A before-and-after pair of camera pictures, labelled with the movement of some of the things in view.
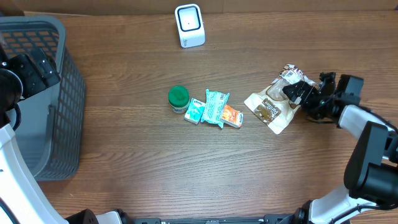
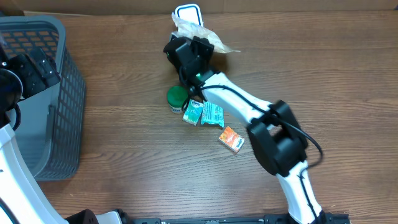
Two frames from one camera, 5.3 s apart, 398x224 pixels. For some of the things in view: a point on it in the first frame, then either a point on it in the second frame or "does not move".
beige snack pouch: x=272 y=106 to x=191 y=30
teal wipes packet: x=214 y=107 does not move
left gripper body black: x=32 y=79 does not move
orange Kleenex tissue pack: x=232 y=116 to x=232 y=139
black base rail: x=264 y=219 does not move
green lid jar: x=178 y=99 does not move
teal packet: x=194 y=111 does not move
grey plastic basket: x=51 y=127 does not move
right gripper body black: x=318 y=104 to x=204 y=48
